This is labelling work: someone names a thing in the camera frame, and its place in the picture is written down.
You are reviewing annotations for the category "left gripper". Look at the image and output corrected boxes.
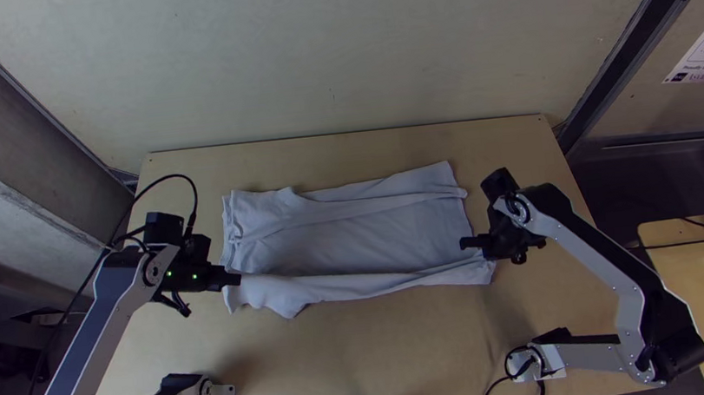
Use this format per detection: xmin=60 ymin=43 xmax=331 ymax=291
xmin=199 ymin=260 xmax=245 ymax=294

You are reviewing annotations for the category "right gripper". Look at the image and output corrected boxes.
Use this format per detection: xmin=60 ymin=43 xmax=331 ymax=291
xmin=457 ymin=221 xmax=531 ymax=267

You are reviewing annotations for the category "light grey t-shirt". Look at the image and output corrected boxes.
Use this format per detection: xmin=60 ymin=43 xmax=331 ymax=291
xmin=211 ymin=155 xmax=501 ymax=326

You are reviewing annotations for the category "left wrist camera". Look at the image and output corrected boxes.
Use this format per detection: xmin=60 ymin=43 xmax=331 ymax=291
xmin=182 ymin=232 xmax=216 ymax=268

